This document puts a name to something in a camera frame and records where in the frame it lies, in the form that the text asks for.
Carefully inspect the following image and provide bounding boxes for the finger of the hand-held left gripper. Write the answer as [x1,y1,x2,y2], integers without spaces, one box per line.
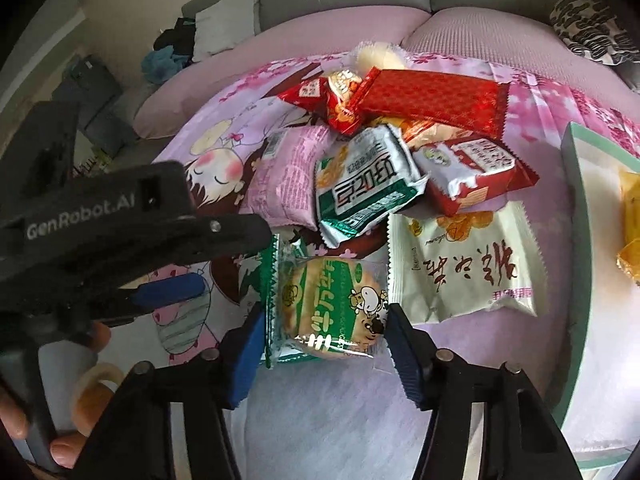
[92,272,208,327]
[187,212,273,266]

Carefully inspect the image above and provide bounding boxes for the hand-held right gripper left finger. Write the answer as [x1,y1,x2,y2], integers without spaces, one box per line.
[70,302,266,480]

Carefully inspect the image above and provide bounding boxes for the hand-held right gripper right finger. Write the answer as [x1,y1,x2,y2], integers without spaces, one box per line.
[386,304,583,480]

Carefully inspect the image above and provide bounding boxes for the green clear cracker packet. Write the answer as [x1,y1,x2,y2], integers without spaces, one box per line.
[257,234,396,368]

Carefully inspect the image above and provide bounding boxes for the cream flower-print snack packet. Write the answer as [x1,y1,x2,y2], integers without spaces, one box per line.
[387,200,548,323]

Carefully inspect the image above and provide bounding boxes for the green and white snack packet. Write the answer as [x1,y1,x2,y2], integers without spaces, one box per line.
[314,125,430,248]

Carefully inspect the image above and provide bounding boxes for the white box with teal rim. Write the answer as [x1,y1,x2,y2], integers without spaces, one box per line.
[560,121,640,471]

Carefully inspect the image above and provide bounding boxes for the person's left hand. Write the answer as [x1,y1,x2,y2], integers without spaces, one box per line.
[0,319,113,470]

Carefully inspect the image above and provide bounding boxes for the pink snack packet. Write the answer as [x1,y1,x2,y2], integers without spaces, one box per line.
[239,125,346,233]

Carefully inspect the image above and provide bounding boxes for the dark grey bag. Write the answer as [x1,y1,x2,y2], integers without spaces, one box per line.
[52,55,138,156]

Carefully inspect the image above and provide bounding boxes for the blue cloth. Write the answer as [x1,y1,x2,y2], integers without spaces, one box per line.
[141,49,187,83]

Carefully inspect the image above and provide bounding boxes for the small red snack packet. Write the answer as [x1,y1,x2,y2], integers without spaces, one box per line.
[276,76,331,113]

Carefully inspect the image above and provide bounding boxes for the orange and red snack packet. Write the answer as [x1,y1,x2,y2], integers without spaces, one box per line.
[320,69,371,136]

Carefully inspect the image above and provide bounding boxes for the dark clothes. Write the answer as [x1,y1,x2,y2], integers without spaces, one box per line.
[152,17,197,58]

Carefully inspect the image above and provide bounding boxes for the red and white snack packet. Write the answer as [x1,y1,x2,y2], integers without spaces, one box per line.
[412,136,541,217]

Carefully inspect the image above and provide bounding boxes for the light grey pillow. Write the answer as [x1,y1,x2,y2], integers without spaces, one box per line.
[192,0,257,63]

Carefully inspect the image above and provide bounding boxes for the pink ribbed sofa cover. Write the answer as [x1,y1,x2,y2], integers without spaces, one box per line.
[132,7,640,141]

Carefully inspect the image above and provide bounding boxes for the pale yellow wrapped pastry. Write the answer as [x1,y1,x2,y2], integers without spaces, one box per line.
[350,41,407,72]

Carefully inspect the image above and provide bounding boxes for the long red patterned snack packet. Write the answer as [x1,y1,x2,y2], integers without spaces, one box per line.
[345,67,511,140]

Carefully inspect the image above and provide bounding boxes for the yellow pastry packet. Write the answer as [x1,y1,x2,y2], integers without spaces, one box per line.
[616,167,640,286]

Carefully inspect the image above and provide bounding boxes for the pink printed blanket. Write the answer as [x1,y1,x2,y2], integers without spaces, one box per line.
[97,52,640,480]

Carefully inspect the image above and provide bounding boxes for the black and white patterned pillow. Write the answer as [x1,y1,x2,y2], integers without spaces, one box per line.
[549,0,640,66]

